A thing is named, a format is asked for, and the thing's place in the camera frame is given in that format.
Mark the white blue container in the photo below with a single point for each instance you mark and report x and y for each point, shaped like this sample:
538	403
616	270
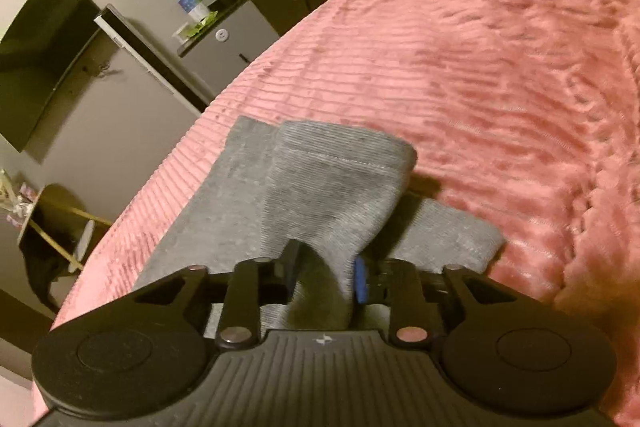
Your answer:
196	9

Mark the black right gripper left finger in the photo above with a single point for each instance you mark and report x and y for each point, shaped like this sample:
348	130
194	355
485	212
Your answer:
255	283

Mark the grey sweatpants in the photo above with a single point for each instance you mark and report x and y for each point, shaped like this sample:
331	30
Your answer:
340	191

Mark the black wall television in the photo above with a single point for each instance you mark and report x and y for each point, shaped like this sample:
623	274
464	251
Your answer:
42	44

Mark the wooden side table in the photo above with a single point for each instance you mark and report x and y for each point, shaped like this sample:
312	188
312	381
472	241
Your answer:
62	226

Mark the pink ribbed bed blanket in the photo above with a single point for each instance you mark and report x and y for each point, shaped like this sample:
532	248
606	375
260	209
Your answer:
523	112

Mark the grey cabinet with drawers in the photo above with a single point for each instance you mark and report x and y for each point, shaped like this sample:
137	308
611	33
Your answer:
235	6

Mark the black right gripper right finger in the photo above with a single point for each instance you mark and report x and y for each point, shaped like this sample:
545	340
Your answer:
395	284

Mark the white standing panel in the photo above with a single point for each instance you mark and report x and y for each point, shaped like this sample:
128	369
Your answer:
128	38

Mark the flower bouquet on table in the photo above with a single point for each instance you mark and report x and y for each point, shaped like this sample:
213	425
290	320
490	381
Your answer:
16	203

